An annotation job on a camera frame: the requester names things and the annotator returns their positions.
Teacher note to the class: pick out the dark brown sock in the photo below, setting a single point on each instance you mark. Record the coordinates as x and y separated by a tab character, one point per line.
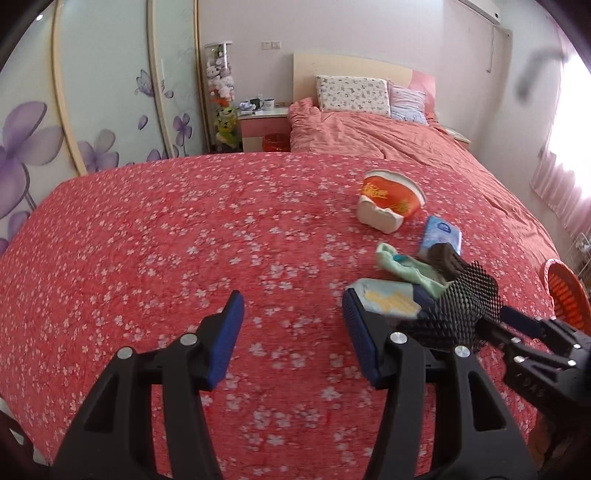
443	258

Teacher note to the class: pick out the small red waste bin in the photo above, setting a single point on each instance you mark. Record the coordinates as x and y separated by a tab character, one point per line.
275	143

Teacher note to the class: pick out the black foam net sleeve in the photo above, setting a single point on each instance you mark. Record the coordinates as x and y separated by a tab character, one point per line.
457	304

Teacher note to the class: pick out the pink white nightstand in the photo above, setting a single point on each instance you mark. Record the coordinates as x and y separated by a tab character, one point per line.
258	124

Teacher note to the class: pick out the blue tissue pack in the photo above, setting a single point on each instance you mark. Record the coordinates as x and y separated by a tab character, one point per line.
441	233

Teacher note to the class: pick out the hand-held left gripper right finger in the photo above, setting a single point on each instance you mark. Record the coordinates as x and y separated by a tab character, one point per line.
360	341

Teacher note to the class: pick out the white wall socket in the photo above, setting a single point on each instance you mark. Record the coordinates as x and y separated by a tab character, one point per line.
271	45

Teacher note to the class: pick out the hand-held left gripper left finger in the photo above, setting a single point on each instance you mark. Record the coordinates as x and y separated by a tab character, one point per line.
226	341

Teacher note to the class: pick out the red instant noodle cup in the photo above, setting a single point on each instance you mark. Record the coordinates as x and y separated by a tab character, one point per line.
392	196

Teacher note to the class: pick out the pale printed paper packet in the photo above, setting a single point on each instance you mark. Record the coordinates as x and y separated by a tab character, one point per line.
385	295

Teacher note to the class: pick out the bed with pink cover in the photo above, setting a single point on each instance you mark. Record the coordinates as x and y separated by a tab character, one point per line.
392	138

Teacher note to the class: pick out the pink window curtain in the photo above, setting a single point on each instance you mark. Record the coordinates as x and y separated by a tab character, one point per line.
563	194

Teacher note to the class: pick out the white air conditioner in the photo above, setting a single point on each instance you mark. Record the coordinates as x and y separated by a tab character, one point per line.
482	9

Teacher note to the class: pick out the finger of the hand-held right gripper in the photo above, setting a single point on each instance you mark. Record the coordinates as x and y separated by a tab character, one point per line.
521	321
498	337

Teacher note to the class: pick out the green plush toy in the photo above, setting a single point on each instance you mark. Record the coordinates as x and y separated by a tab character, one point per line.
226	124

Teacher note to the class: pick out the light green cloth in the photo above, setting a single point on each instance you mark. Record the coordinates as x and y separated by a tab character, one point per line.
406	270

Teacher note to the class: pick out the pink blue striped pillow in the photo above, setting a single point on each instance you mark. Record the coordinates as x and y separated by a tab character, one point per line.
408	104

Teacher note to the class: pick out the red floral tablecloth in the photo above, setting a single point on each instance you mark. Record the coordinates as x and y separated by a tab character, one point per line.
184	254

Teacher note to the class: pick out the orange plastic laundry basket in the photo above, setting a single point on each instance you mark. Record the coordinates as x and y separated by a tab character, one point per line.
565	295

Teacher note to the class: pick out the beige nightstand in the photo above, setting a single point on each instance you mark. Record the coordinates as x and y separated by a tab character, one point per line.
459	137

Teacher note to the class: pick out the floral sliding door wardrobe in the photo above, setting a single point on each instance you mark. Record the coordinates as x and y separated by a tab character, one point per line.
92	92

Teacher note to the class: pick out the clear tube of plush toys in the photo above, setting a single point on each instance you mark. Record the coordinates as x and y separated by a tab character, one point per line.
220	78

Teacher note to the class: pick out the dark mug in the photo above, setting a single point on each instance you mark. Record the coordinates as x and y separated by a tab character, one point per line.
256	104

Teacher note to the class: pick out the beige pink headboard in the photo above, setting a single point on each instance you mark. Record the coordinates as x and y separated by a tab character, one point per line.
351	64

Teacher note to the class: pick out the white floral pillow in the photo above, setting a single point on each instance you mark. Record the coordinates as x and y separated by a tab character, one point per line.
353	94

